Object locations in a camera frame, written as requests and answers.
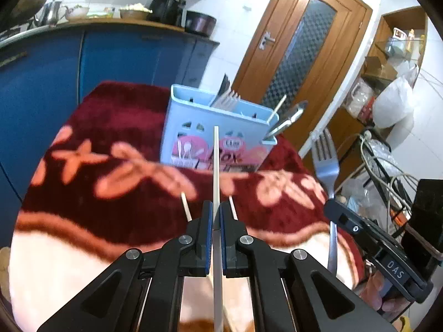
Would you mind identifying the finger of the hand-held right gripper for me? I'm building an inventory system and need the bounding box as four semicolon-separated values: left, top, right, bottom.
323;199;378;250

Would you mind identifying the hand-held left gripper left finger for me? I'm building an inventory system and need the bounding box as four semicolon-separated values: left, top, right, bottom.
36;201;212;332

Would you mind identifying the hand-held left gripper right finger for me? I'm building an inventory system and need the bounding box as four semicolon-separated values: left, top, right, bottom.
220;201;398;332

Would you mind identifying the ivory chopstick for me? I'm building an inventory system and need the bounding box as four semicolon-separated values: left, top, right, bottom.
213;126;225;332

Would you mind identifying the stainless steel table knife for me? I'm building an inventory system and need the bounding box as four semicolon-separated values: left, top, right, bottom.
273;100;309;132
265;116;295;139

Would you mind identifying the light blue plastic utensil box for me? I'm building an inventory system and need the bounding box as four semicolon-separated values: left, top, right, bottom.
160;84;277;173

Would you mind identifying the person's right hand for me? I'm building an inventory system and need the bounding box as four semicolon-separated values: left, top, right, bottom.
369;271;412;320

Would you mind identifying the clear plastic bag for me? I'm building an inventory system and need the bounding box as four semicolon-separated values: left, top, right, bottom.
341;178;381;215

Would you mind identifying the wooden shelf unit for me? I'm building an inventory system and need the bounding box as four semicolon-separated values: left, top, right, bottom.
334;7;428;194

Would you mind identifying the red and pink floral blanket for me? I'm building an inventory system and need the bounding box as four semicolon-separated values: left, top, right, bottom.
9;81;367;332

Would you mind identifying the clear bag with pink contents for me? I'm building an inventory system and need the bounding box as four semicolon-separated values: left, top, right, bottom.
346;78;376;121

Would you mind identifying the white plastic bag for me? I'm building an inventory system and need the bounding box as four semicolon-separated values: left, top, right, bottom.
373;76;415;128

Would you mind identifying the cardboard box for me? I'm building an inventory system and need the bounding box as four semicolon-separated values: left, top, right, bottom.
363;56;398;80

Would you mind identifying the wooden door with glass panel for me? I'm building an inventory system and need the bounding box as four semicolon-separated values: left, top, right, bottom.
231;0;374;153

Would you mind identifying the dark cooker pot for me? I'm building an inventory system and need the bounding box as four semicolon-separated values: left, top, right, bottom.
184;10;217;37

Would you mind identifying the blue kitchen cabinet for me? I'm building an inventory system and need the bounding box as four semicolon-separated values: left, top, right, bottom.
0;19;220;246

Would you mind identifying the black air fryer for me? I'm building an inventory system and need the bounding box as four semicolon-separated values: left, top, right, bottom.
147;0;187;27

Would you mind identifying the bowl of pale food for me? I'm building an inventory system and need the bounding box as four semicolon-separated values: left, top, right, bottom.
119;3;153;20

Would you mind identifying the small white bowl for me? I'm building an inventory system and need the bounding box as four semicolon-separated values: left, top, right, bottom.
64;4;91;19

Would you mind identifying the black wok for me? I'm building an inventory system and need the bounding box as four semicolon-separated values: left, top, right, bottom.
10;0;51;21

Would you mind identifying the wire rack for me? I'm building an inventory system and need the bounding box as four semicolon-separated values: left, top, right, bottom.
360;135;416;215

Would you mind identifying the metal door handle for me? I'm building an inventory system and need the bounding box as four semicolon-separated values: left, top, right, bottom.
259;31;276;50

